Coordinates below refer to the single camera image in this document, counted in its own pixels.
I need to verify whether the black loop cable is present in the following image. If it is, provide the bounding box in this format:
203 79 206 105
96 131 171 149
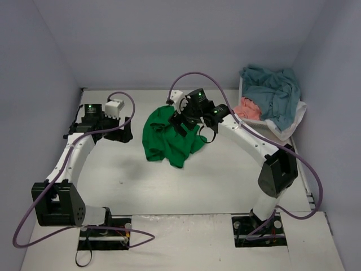
74 235 93 267

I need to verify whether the pink t shirt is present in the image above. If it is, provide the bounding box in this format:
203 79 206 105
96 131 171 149
234 97 261 120

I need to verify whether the white laundry basket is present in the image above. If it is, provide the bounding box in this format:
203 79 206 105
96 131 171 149
239 76 271 131

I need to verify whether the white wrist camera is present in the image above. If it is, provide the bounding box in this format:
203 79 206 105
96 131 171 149
166 90 188 113
104 99 125 119

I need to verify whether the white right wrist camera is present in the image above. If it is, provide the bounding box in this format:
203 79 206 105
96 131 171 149
166 90 188 113

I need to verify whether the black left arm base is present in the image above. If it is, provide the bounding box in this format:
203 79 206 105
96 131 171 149
77 228 130 251

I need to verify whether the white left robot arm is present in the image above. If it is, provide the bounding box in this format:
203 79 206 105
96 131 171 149
31 99 133 237

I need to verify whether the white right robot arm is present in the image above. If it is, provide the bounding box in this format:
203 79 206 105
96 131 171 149
167 89 298 233

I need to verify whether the green t shirt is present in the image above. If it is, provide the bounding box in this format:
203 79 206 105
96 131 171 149
142 106 206 169

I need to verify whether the grey-blue t shirt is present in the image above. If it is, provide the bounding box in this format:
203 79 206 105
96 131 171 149
240 65 301 131

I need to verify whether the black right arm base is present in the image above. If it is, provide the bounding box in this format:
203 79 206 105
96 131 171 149
231 213 287 248

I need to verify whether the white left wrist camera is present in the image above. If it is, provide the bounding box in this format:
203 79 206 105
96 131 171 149
104 99 125 119

